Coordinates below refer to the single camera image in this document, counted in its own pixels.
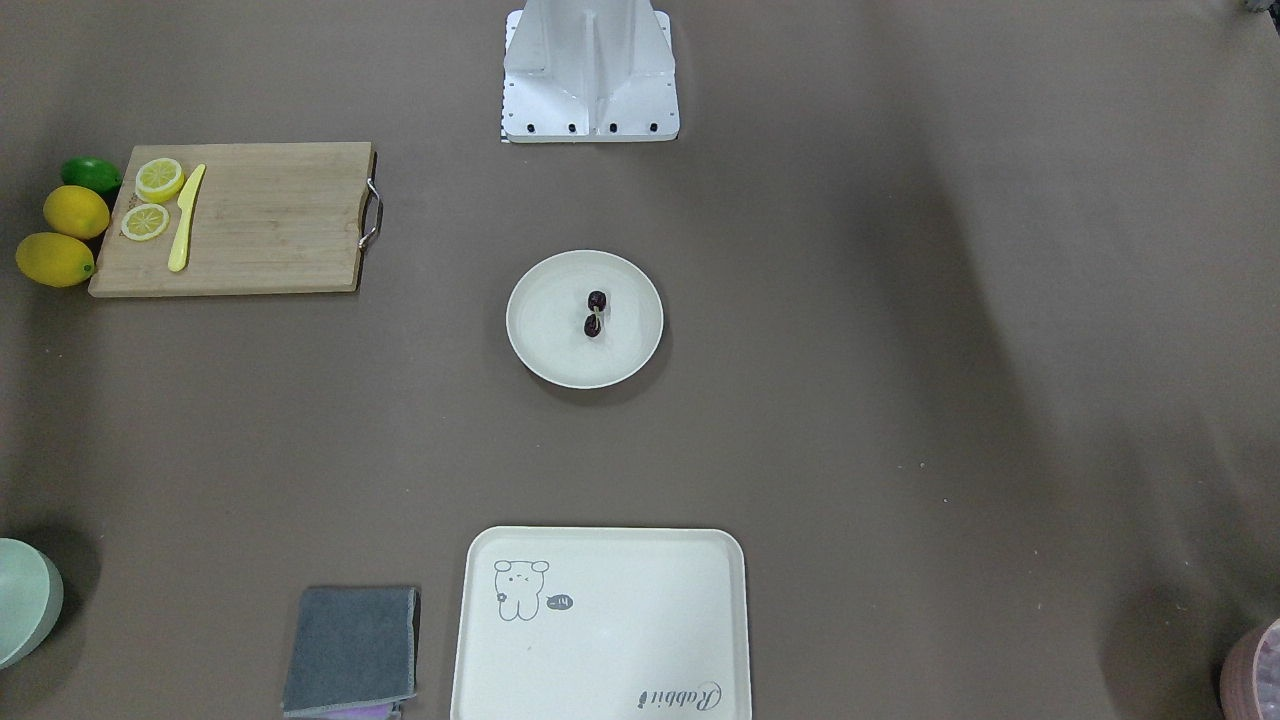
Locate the dark red cherry pair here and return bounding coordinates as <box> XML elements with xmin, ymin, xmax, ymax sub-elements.
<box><xmin>582</xmin><ymin>290</ymin><xmax>607</xmax><ymax>338</ymax></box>

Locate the cream round plate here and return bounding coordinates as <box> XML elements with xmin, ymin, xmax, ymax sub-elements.
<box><xmin>506</xmin><ymin>249</ymin><xmax>666</xmax><ymax>389</ymax></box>

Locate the cream rabbit tray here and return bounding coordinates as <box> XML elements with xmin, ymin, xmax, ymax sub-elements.
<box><xmin>451</xmin><ymin>527</ymin><xmax>753</xmax><ymax>719</ymax></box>

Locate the grey folded cloth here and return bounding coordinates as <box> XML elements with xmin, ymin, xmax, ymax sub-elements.
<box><xmin>282</xmin><ymin>585</ymin><xmax>419</xmax><ymax>719</ymax></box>

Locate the bamboo cutting board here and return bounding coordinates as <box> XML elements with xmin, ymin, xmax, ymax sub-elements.
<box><xmin>88</xmin><ymin>142</ymin><xmax>381</xmax><ymax>299</ymax></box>

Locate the yellow plastic knife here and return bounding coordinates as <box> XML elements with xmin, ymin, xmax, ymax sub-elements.
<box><xmin>166</xmin><ymin>163</ymin><xmax>207</xmax><ymax>273</ymax></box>

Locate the upper lemon slice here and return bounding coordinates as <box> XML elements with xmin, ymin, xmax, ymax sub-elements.
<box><xmin>134</xmin><ymin>158</ymin><xmax>187</xmax><ymax>205</ymax></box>

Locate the lemon slice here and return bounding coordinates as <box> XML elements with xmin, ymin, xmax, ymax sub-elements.
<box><xmin>120</xmin><ymin>202</ymin><xmax>172</xmax><ymax>242</ymax></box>
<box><xmin>134</xmin><ymin>158</ymin><xmax>187</xmax><ymax>205</ymax></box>

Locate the lower lemon slice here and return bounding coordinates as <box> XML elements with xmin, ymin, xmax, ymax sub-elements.
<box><xmin>120</xmin><ymin>202</ymin><xmax>172</xmax><ymax>242</ymax></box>

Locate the green lime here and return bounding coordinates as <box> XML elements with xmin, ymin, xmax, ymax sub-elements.
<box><xmin>60</xmin><ymin>156</ymin><xmax>123</xmax><ymax>196</ymax></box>

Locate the near whole lemon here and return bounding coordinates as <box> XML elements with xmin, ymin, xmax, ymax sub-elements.
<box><xmin>42</xmin><ymin>184</ymin><xmax>111</xmax><ymax>240</ymax></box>

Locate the whole lemon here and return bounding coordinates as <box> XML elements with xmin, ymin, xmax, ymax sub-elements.
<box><xmin>15</xmin><ymin>232</ymin><xmax>96</xmax><ymax>288</ymax></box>
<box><xmin>42</xmin><ymin>184</ymin><xmax>111</xmax><ymax>240</ymax></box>

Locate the far whole lemon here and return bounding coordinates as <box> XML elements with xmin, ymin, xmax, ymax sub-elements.
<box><xmin>15</xmin><ymin>232</ymin><xmax>96</xmax><ymax>288</ymax></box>

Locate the mint green bowl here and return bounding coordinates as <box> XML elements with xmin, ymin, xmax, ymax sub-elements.
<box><xmin>1</xmin><ymin>538</ymin><xmax>64</xmax><ymax>669</ymax></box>

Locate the pink bowl with ice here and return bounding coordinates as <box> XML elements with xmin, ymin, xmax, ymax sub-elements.
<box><xmin>1219</xmin><ymin>619</ymin><xmax>1279</xmax><ymax>719</ymax></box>

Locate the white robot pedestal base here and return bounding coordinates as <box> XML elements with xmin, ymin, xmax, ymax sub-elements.
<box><xmin>500</xmin><ymin>1</ymin><xmax>681</xmax><ymax>143</ymax></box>

